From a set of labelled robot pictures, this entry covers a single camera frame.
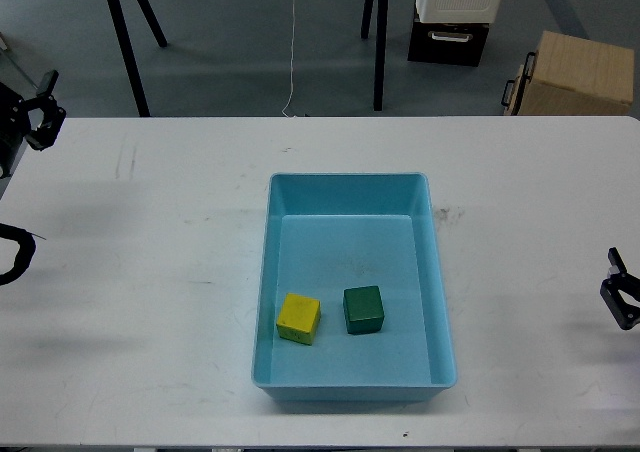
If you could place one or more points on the black table leg left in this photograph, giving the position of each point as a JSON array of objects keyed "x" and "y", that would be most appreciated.
[{"x": 128, "y": 56}]

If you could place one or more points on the black table leg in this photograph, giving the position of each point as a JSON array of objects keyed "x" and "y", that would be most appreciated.
[
  {"x": 380, "y": 57},
  {"x": 128, "y": 56},
  {"x": 366, "y": 19}
]

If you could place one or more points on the black table leg rear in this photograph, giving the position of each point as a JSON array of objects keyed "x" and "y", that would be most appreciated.
[{"x": 366, "y": 19}]

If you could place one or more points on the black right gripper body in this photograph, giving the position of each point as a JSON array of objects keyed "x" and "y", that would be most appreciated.
[{"x": 637, "y": 300}]

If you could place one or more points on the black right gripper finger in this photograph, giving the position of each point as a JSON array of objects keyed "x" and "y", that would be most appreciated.
[
  {"x": 618, "y": 293},
  {"x": 617, "y": 265}
]

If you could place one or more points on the black drawer cabinet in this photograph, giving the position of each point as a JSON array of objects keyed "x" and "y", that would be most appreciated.
[{"x": 460, "y": 44}]

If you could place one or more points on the black table leg angled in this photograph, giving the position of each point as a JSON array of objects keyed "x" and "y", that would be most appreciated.
[{"x": 153, "y": 23}]

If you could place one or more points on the black table leg right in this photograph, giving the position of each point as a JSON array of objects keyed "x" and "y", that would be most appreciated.
[{"x": 380, "y": 57}]

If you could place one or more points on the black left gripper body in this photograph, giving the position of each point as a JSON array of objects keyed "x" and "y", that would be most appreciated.
[{"x": 15, "y": 124}]

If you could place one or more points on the green wooden cube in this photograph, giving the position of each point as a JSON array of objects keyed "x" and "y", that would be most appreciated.
[{"x": 363, "y": 310}]

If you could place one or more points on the yellow wooden cube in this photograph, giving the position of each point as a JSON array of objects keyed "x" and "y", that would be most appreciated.
[{"x": 299, "y": 318}]

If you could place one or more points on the light blue plastic bin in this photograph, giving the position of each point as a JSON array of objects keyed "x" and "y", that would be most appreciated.
[{"x": 325, "y": 233}]

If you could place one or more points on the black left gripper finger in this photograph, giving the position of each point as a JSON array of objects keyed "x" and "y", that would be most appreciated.
[
  {"x": 46, "y": 133},
  {"x": 44, "y": 91}
]

